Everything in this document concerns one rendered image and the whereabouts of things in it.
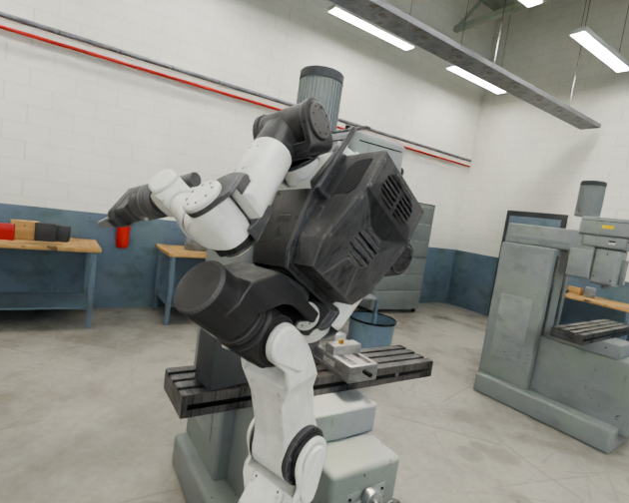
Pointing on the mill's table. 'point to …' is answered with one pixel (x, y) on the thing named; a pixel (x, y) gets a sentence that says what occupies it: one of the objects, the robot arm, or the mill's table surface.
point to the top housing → (362, 143)
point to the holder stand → (217, 364)
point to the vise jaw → (342, 347)
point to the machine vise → (347, 363)
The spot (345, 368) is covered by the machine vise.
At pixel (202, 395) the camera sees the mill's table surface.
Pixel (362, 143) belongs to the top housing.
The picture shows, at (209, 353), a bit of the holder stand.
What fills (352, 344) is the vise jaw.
